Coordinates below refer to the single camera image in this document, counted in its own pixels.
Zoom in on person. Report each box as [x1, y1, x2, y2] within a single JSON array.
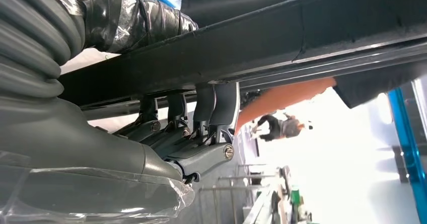
[[252, 113, 314, 142]]

